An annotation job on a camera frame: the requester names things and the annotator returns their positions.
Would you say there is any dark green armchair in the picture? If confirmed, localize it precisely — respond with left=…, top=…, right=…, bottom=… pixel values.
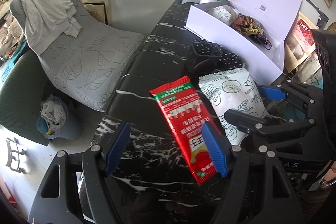
left=0, top=52, right=50, bottom=147

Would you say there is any grey leaf-print lounge chair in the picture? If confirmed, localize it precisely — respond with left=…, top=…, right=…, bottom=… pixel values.
left=9, top=0, right=146, bottom=112

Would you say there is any small bowl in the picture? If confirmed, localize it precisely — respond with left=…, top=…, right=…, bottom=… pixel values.
left=7, top=43, right=23, bottom=56

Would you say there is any black polka dot pouch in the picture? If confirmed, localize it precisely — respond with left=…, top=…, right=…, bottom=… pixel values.
left=187, top=40, right=221, bottom=73

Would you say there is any white printed snack packet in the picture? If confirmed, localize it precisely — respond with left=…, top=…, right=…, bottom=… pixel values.
left=211, top=5, right=240, bottom=28
left=198, top=68, right=269, bottom=146

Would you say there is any kraft pouch with red label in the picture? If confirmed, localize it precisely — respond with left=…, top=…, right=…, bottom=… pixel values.
left=285, top=11, right=315, bottom=73

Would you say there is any grey sweater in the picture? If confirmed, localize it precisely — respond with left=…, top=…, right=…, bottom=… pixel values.
left=17, top=0, right=83, bottom=55

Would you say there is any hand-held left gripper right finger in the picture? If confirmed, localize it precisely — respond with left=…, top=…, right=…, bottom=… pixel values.
left=202, top=123, right=302, bottom=224

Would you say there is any white stool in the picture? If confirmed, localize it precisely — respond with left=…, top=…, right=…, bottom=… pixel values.
left=5, top=137, right=27, bottom=174

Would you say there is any red green sachet packet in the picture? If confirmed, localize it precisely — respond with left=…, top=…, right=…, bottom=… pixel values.
left=150, top=76, right=224, bottom=186

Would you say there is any brown gold cereal packet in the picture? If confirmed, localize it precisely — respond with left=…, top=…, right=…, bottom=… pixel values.
left=231, top=15, right=263, bottom=35

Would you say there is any blue trash bin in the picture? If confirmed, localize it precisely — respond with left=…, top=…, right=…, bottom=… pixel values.
left=36, top=94, right=80, bottom=140

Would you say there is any person's right hand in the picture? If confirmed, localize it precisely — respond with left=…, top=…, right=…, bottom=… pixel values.
left=325, top=160, right=336, bottom=182

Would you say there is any leaning wooden picture frame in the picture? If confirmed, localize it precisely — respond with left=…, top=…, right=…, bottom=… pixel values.
left=80, top=0, right=112, bottom=26

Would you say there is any teal printed bench cover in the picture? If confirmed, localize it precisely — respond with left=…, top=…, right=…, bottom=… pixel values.
left=0, top=56, right=13, bottom=88

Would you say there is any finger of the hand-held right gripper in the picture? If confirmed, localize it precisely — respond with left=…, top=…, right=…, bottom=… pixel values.
left=224, top=109, right=315, bottom=146
left=256, top=84, right=319, bottom=125

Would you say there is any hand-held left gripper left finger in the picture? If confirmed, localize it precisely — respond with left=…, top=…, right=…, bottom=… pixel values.
left=28, top=122, right=132, bottom=224

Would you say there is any pile of clothes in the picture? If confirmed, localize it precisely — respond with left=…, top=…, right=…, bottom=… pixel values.
left=0, top=0, right=24, bottom=46

